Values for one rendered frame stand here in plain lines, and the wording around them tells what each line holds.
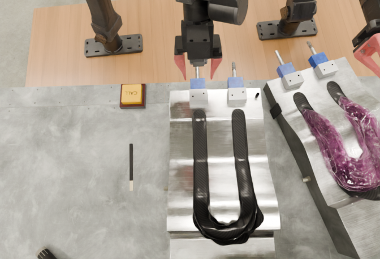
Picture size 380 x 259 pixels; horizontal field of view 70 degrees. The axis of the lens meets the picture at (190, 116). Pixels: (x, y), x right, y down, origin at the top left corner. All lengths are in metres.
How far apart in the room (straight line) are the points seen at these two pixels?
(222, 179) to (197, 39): 0.36
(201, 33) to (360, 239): 0.59
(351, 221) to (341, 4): 0.74
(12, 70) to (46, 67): 1.17
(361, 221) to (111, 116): 0.73
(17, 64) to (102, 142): 1.44
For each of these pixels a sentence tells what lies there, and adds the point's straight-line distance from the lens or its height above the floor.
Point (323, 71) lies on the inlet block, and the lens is 0.90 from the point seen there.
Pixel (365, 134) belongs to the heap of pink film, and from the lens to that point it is 0.84.
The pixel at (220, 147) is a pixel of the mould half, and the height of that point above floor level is 0.88.
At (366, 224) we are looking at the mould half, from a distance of 0.80.
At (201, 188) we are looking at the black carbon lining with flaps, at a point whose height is 0.91.
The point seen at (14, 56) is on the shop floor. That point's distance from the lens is 2.28.
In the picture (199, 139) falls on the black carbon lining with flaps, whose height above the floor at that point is 0.88.
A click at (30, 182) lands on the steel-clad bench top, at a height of 0.80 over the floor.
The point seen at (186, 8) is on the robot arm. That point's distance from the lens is 0.58.
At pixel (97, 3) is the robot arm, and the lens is 0.77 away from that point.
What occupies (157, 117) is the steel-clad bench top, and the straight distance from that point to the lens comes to 0.86.
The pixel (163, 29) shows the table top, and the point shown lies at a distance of 1.02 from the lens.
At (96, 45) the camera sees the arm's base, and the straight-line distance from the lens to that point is 1.02.
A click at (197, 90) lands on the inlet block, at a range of 0.76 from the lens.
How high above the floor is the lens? 1.61
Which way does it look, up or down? 71 degrees down
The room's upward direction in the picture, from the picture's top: 6 degrees counter-clockwise
